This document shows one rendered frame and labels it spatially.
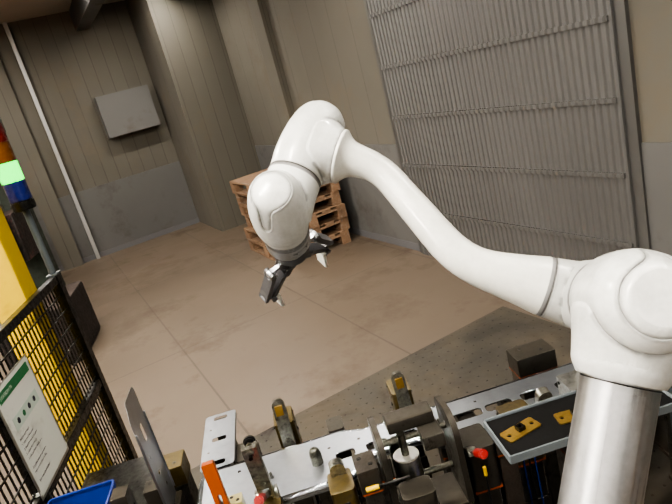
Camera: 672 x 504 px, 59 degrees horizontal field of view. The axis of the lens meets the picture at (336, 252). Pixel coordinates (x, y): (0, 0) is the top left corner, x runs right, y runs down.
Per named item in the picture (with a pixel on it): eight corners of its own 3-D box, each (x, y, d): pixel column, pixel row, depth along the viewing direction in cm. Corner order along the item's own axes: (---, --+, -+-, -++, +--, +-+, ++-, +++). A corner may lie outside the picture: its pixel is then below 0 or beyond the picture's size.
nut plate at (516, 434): (529, 417, 127) (528, 412, 126) (542, 425, 123) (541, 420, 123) (498, 435, 124) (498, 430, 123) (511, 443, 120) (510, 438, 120)
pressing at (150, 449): (177, 491, 161) (133, 383, 151) (173, 520, 150) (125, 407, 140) (175, 491, 160) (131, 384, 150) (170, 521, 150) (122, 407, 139)
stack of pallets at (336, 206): (357, 239, 688) (337, 161, 660) (289, 268, 653) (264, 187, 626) (310, 226, 803) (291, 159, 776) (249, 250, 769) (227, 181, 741)
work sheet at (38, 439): (69, 448, 168) (25, 353, 159) (43, 501, 146) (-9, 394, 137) (62, 450, 168) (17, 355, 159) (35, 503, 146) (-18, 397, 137)
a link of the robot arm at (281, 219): (301, 260, 109) (325, 200, 114) (290, 222, 95) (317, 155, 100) (247, 245, 111) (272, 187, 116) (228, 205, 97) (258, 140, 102)
